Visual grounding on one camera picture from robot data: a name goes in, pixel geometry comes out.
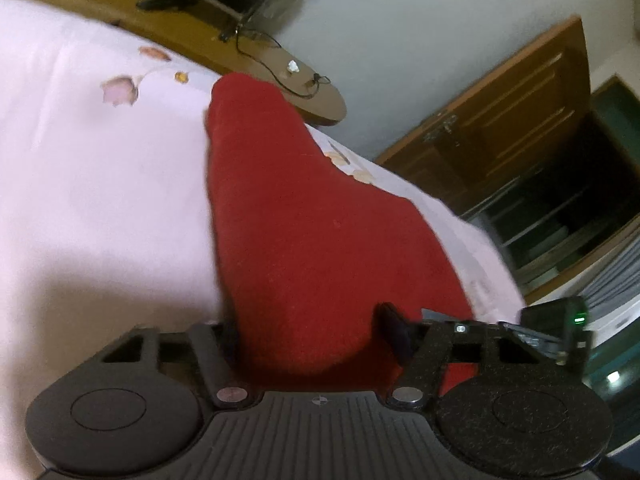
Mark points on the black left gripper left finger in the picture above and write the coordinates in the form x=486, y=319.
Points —
x=214, y=348

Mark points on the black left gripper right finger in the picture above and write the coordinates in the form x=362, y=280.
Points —
x=435, y=354

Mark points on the red knitted garment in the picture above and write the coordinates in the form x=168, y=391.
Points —
x=306, y=252

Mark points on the white floral bed sheet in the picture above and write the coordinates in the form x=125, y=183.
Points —
x=106, y=221

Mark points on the brown wooden door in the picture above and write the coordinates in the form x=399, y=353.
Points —
x=496, y=130

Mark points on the white charger plug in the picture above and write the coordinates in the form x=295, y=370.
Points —
x=292, y=67

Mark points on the wooden tv stand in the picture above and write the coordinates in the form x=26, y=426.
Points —
x=211, y=35

